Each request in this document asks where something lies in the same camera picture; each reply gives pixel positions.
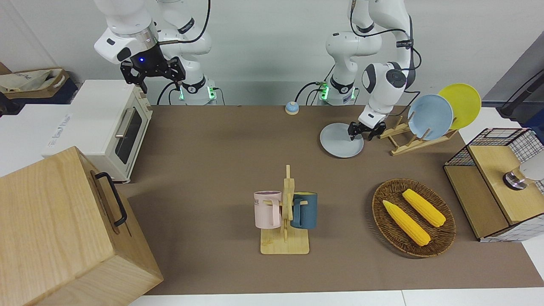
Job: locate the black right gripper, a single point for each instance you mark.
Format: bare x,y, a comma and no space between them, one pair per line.
151,63

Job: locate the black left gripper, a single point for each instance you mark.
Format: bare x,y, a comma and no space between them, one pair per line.
372,126

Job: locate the gray round plate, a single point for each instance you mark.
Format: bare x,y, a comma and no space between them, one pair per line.
338,144

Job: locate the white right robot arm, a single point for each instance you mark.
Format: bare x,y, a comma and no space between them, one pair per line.
123,25

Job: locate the wooden plate rack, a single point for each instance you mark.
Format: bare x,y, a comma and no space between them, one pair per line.
408,146

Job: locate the light blue plate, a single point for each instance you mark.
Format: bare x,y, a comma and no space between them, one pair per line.
431,117

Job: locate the yellow plate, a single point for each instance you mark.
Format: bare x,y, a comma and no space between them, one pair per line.
465,102

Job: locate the blue call bell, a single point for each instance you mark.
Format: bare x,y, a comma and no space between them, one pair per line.
291,108

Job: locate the white toaster oven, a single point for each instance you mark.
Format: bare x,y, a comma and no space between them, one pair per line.
93,123

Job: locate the dark blue mug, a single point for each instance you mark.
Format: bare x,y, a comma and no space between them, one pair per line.
308,210

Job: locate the cardboard box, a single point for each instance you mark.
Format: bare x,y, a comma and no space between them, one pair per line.
60,83

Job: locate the yellow corn cob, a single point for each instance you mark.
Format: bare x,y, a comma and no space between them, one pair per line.
406,223
425,208

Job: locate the brown wicker basket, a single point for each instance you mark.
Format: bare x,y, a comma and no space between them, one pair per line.
389,231

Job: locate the brown table mat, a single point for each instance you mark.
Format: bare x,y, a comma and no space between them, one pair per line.
204,170

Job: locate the pink mug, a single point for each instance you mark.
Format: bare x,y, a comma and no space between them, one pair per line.
265,210

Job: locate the white plastic bag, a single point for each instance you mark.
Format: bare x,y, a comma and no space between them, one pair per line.
25,80

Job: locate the wooden mug rack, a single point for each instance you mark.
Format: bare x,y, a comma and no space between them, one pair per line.
284,244

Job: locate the silver round metal object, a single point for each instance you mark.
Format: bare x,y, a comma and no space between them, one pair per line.
514,180

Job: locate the light wooden box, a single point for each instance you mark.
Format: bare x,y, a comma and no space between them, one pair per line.
51,229

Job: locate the black camera stand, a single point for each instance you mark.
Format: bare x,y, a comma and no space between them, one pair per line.
516,104

